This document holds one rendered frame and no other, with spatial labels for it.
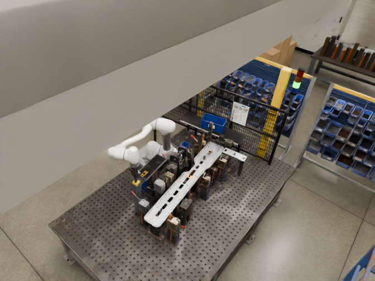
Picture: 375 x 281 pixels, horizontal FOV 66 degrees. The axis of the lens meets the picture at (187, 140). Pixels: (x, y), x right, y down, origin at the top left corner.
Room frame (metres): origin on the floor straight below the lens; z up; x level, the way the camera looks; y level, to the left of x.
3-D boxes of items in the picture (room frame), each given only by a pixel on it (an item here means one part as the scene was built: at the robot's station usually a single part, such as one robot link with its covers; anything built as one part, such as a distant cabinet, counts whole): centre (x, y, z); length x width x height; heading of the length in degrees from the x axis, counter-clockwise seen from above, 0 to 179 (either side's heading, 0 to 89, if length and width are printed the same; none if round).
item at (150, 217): (2.13, -0.05, 1.00); 1.38 x 0.22 x 0.02; 151
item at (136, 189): (1.88, 0.48, 0.92); 0.08 x 0.08 x 0.44; 61
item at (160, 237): (1.60, 0.25, 0.84); 0.18 x 0.06 x 0.29; 61
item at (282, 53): (6.83, -1.81, 0.52); 1.20 x 0.80 x 1.05; 140
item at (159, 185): (1.94, 0.25, 0.90); 0.13 x 0.10 x 0.41; 61
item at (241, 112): (2.99, -0.63, 1.30); 0.23 x 0.02 x 0.31; 61
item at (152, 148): (2.64, 0.42, 0.91); 0.18 x 0.16 x 0.22; 83
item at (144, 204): (1.71, 0.38, 0.88); 0.11 x 0.10 x 0.36; 61
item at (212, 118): (3.03, -0.32, 1.09); 0.30 x 0.17 x 0.13; 70
